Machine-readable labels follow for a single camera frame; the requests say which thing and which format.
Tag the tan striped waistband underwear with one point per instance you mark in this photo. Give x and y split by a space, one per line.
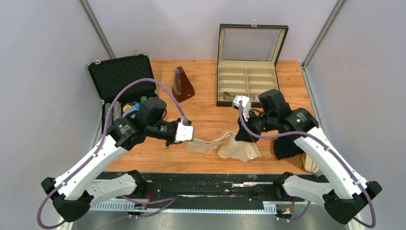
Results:
304 162

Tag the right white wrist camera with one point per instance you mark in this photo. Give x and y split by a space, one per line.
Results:
243 105

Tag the beige underwear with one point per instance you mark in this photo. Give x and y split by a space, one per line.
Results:
226 147

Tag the green purple chip stack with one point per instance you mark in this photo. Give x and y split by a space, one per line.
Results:
108 116

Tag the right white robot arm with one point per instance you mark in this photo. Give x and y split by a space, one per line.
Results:
345 193

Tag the aluminium frame rail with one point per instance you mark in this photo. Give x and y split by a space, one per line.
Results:
206 205

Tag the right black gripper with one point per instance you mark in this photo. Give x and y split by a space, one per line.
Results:
243 134

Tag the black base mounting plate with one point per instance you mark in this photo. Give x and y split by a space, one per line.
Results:
173 185

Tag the black compartment display box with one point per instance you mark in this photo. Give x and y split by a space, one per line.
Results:
247 58

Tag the black underwear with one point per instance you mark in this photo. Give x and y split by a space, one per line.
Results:
284 147

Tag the yellow dealer chip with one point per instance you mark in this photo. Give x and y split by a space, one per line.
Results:
127 106

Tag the olive green white underwear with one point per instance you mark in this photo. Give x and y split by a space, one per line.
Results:
227 96

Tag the purple grey chip stack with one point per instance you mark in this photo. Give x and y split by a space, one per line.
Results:
117 111

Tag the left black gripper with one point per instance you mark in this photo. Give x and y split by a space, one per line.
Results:
172 142

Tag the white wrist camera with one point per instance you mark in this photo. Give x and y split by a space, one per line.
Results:
184 133
243 105

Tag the blue playing cards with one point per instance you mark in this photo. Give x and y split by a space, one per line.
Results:
127 111

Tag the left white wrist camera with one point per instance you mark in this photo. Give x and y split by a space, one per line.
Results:
184 133

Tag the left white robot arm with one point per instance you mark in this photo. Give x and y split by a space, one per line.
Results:
77 190

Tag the wooden metronome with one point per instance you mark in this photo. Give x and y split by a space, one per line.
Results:
182 88

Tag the green red chip stack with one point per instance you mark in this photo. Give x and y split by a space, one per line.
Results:
143 99

